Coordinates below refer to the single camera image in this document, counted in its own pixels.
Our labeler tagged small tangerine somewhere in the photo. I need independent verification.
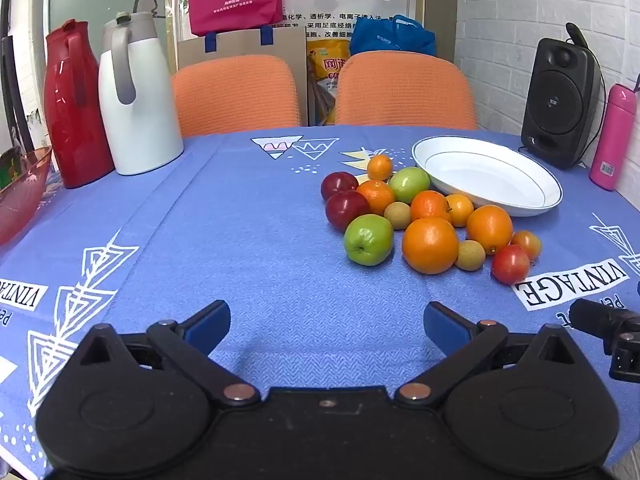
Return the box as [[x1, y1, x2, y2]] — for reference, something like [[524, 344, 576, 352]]
[[367, 154, 394, 182]]

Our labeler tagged small smooth orange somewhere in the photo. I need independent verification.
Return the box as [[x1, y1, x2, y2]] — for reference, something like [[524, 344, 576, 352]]
[[445, 194, 475, 227]]

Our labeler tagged white plate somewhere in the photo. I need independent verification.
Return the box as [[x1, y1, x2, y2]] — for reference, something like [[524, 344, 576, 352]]
[[411, 136, 563, 217]]

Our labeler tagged small red nectarine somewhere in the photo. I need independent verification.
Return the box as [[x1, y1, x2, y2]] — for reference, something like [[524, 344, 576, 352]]
[[510, 230, 542, 261], [492, 244, 531, 285]]

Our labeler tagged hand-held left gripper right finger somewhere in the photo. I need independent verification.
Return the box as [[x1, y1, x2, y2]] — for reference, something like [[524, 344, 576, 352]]
[[394, 301, 601, 408]]

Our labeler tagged orange fabric chair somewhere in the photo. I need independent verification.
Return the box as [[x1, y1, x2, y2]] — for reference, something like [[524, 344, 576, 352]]
[[334, 51, 478, 131], [171, 55, 302, 137]]

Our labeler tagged black speaker cable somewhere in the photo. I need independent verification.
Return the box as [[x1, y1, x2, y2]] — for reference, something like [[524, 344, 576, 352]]
[[580, 42, 610, 167]]

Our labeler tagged blue plastic bag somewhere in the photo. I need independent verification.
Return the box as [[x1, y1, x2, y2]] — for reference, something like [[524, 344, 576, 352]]
[[349, 14, 437, 58]]

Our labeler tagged small tan longan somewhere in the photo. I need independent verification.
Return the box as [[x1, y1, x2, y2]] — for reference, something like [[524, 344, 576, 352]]
[[454, 240, 486, 271], [384, 201, 412, 231]]

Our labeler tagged blue printed tablecloth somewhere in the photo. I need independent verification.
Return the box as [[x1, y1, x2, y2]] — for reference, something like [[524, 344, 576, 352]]
[[0, 127, 640, 480]]

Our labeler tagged black speaker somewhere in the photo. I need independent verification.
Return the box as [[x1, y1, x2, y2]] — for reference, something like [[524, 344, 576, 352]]
[[520, 22, 603, 170]]

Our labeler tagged large orange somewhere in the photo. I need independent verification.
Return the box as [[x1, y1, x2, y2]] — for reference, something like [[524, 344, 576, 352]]
[[402, 217, 460, 275], [466, 205, 514, 255]]

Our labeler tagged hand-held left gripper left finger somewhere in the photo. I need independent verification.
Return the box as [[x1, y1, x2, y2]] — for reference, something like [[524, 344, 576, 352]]
[[60, 300, 262, 407]]

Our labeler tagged pink translucent bowl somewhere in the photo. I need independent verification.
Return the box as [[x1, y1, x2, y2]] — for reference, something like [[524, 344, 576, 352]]
[[0, 146, 53, 247]]

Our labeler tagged white thermos jug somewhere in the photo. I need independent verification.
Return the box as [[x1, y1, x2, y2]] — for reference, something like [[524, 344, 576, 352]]
[[98, 11, 185, 176]]

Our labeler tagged dimpled mandarin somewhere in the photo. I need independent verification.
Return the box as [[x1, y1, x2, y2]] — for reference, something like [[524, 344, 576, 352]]
[[410, 189, 452, 223], [356, 179, 396, 217]]

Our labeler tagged dark red plum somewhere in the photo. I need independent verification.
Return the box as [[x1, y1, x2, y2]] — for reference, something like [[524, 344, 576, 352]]
[[320, 171, 359, 202], [325, 189, 371, 233]]

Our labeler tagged pink bottle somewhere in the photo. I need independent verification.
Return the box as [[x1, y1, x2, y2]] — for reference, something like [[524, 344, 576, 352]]
[[588, 83, 636, 192]]

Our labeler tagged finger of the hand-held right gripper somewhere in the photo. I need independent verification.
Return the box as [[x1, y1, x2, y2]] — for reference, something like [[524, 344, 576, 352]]
[[609, 332, 640, 381], [569, 298, 640, 343]]

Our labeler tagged green apple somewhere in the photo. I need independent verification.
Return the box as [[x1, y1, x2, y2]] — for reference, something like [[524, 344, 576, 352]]
[[343, 214, 394, 267], [388, 166, 431, 205]]

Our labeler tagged yellow snack bag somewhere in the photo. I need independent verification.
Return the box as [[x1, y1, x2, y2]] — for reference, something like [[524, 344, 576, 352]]
[[306, 37, 353, 126]]

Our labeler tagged red thermos jug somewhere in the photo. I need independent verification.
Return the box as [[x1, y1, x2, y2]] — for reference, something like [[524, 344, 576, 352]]
[[44, 19, 116, 189]]

